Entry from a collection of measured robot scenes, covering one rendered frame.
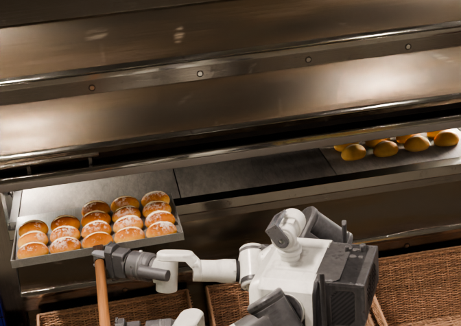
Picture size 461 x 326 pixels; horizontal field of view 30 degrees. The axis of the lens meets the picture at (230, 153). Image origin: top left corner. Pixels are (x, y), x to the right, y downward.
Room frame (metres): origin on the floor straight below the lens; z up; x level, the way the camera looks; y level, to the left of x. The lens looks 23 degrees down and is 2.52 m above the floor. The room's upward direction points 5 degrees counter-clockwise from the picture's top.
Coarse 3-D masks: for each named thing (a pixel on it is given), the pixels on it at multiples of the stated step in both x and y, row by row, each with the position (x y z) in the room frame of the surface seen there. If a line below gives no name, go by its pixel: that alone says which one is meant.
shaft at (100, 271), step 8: (96, 264) 2.30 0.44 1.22; (104, 264) 2.31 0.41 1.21; (96, 272) 2.25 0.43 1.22; (104, 272) 2.25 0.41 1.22; (96, 280) 2.21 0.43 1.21; (104, 280) 2.20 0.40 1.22; (104, 288) 2.15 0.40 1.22; (104, 296) 2.11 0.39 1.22; (104, 304) 2.07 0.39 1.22; (104, 312) 2.02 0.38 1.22; (104, 320) 1.99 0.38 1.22
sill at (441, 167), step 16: (448, 160) 2.91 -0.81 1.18; (336, 176) 2.86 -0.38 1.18; (352, 176) 2.84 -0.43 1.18; (368, 176) 2.83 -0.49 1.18; (384, 176) 2.83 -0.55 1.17; (400, 176) 2.84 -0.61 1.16; (416, 176) 2.85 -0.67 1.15; (432, 176) 2.86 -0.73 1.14; (224, 192) 2.81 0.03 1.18; (240, 192) 2.80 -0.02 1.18; (256, 192) 2.78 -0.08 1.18; (272, 192) 2.78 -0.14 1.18; (288, 192) 2.79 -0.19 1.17; (304, 192) 2.79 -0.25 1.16; (320, 192) 2.80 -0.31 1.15; (176, 208) 2.73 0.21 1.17; (192, 208) 2.74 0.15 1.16; (208, 208) 2.75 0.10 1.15; (224, 208) 2.76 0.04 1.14
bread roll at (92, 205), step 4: (92, 200) 2.69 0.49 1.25; (96, 200) 2.69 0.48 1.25; (100, 200) 2.70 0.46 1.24; (88, 204) 2.68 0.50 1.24; (92, 204) 2.67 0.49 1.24; (96, 204) 2.67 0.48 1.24; (100, 204) 2.68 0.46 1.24; (104, 204) 2.68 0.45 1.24; (84, 208) 2.67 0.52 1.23; (88, 208) 2.67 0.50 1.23; (92, 208) 2.66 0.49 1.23; (96, 208) 2.66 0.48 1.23; (100, 208) 2.67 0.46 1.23; (104, 208) 2.67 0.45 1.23; (108, 208) 2.68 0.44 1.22; (84, 212) 2.67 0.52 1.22; (108, 212) 2.68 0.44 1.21
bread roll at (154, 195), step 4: (152, 192) 2.71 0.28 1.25; (156, 192) 2.71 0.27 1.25; (160, 192) 2.71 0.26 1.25; (164, 192) 2.73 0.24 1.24; (144, 196) 2.71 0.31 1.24; (148, 196) 2.70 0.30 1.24; (152, 196) 2.70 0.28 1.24; (156, 196) 2.70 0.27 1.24; (160, 196) 2.70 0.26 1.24; (164, 196) 2.71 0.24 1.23; (168, 196) 2.72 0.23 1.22; (144, 200) 2.70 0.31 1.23; (148, 200) 2.69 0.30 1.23; (164, 200) 2.70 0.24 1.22; (168, 200) 2.71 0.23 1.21; (144, 204) 2.70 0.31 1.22
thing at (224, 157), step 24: (384, 120) 2.84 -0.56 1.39; (408, 120) 2.80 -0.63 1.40; (216, 144) 2.76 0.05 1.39; (240, 144) 2.72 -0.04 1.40; (312, 144) 2.65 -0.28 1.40; (336, 144) 2.66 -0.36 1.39; (24, 168) 2.71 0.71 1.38; (48, 168) 2.68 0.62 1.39; (144, 168) 2.58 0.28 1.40; (168, 168) 2.58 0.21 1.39; (0, 192) 2.51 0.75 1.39
